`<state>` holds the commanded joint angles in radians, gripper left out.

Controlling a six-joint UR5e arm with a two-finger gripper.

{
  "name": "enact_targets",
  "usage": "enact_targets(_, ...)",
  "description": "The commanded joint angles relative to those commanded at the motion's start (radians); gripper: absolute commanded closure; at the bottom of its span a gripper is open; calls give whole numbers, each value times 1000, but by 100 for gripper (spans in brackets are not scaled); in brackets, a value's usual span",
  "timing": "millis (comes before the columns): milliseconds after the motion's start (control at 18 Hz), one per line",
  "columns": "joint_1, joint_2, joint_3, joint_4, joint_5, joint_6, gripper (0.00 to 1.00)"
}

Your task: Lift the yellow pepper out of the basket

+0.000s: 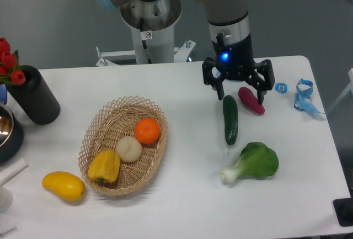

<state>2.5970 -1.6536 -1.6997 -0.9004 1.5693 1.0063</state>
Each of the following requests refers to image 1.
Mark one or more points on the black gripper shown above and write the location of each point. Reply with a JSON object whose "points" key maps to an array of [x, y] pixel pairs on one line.
{"points": [[235, 62]]}

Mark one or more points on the yellow bell pepper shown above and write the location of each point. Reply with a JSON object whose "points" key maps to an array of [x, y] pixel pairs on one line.
{"points": [[104, 168]]}

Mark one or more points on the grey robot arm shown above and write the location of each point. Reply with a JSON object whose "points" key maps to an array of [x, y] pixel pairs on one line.
{"points": [[223, 16]]}

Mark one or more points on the woven wicker basket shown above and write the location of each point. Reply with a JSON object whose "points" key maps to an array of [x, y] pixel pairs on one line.
{"points": [[113, 130]]}

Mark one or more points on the purple sweet potato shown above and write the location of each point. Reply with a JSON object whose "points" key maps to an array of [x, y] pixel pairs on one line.
{"points": [[250, 101]]}

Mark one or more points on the green cucumber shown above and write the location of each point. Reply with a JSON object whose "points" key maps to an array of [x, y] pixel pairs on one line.
{"points": [[230, 115]]}

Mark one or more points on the small blue tag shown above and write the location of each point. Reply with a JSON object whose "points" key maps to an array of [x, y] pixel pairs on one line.
{"points": [[281, 88]]}

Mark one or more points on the green bok choy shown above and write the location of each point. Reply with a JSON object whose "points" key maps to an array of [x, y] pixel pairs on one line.
{"points": [[255, 160]]}

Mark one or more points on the orange fruit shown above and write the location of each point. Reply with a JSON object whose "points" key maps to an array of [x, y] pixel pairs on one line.
{"points": [[147, 131]]}

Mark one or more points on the white round bun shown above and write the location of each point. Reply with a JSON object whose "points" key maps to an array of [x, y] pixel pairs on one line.
{"points": [[129, 149]]}

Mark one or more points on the black device at edge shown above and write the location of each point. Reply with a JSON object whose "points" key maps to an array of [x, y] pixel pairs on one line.
{"points": [[343, 210]]}

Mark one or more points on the black cylindrical vase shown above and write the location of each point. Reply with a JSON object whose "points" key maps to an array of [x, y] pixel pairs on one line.
{"points": [[35, 97]]}

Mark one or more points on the yellow mango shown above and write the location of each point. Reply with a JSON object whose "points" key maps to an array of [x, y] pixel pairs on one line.
{"points": [[65, 185]]}

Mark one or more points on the red artificial tulips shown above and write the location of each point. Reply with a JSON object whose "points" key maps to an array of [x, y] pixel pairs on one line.
{"points": [[11, 71]]}

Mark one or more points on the dark metal pot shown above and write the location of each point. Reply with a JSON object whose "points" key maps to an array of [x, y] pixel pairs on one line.
{"points": [[12, 134]]}

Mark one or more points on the white stand object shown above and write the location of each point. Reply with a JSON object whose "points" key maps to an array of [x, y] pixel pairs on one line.
{"points": [[8, 172]]}

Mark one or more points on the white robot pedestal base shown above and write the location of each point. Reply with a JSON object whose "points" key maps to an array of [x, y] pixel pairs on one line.
{"points": [[152, 27]]}

